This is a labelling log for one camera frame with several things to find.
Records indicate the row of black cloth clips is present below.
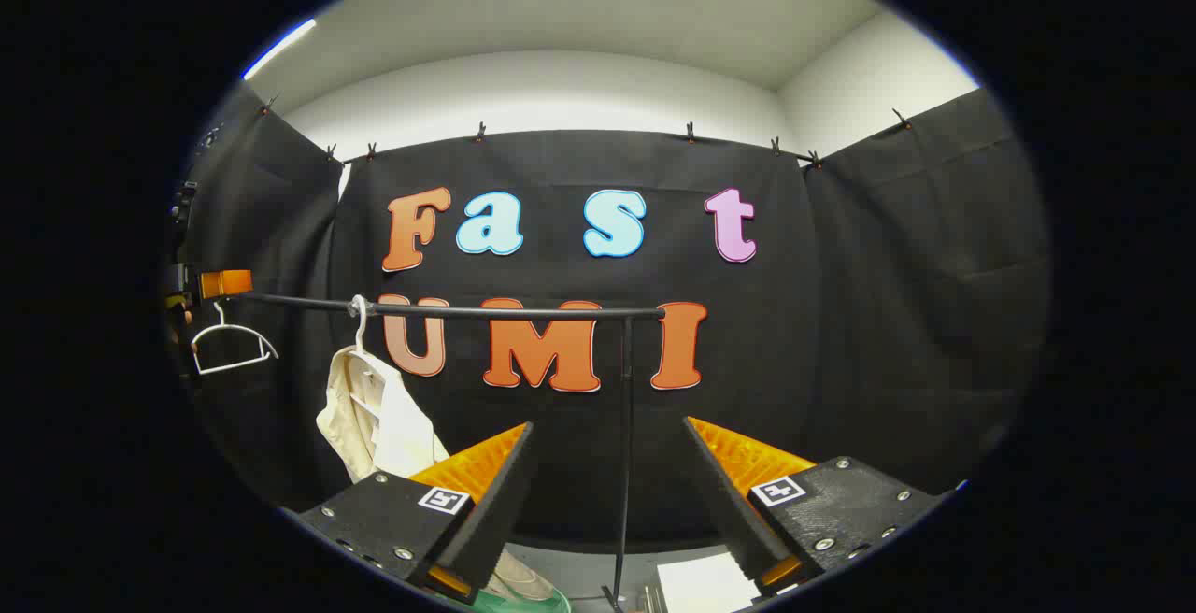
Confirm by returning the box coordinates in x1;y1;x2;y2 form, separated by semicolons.
262;94;912;170

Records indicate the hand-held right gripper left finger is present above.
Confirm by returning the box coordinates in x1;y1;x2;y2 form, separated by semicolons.
294;421;539;603

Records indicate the black backdrop cloth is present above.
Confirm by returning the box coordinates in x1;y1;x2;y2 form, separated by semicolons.
173;80;1055;558

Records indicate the green laundry hamper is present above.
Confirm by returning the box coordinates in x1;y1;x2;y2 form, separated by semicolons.
439;548;573;613

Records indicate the cream shirt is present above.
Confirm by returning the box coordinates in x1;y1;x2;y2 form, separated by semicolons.
316;347;451;485

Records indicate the white plastic hanger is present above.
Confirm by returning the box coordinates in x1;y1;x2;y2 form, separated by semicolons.
336;294;384;413
192;300;279;377

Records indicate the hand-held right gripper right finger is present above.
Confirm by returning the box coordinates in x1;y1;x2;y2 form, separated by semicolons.
684;415;947;597

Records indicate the black clothes rack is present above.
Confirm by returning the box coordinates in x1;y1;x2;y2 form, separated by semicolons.
229;292;668;612

